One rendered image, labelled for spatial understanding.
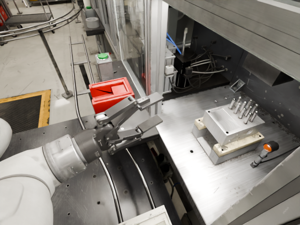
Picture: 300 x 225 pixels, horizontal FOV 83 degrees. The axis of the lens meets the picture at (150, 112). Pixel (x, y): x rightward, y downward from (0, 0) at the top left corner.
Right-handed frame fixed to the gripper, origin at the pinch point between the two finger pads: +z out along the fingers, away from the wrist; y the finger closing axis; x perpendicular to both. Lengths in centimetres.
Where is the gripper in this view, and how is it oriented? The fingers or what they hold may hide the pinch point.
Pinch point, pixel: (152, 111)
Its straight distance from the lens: 46.0
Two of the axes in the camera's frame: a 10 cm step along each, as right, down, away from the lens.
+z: 8.2, -4.3, 3.8
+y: -0.4, -7.0, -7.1
